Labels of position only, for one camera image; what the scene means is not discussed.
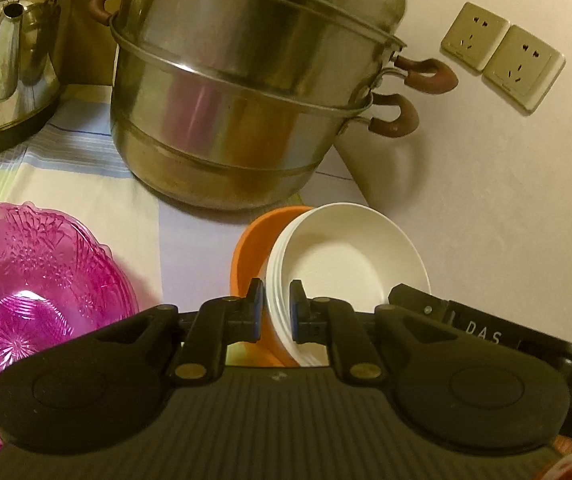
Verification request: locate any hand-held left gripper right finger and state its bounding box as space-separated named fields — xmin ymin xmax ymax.
xmin=288 ymin=280 xmax=473 ymax=387

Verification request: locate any stainless steel kettle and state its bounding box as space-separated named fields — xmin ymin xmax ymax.
xmin=0 ymin=0 xmax=100 ymax=159

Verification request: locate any white plastic bowl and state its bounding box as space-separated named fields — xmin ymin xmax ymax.
xmin=264 ymin=202 xmax=430 ymax=367

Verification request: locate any checked pastel tablecloth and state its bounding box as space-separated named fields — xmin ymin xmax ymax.
xmin=0 ymin=85 xmax=370 ymax=369

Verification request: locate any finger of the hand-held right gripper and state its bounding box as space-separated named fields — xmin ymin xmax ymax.
xmin=387 ymin=283 xmax=451 ymax=322

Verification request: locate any stainless steel steamer pot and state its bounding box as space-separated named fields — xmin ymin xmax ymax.
xmin=88 ymin=0 xmax=460 ymax=211

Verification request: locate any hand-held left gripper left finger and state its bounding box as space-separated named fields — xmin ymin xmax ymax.
xmin=80 ymin=277 xmax=265 ymax=387

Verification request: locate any pink transparent plastic plate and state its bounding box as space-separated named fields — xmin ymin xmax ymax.
xmin=0 ymin=201 xmax=140 ymax=465

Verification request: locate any orange plastic bowl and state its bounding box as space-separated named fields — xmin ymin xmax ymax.
xmin=228 ymin=205 xmax=317 ymax=369

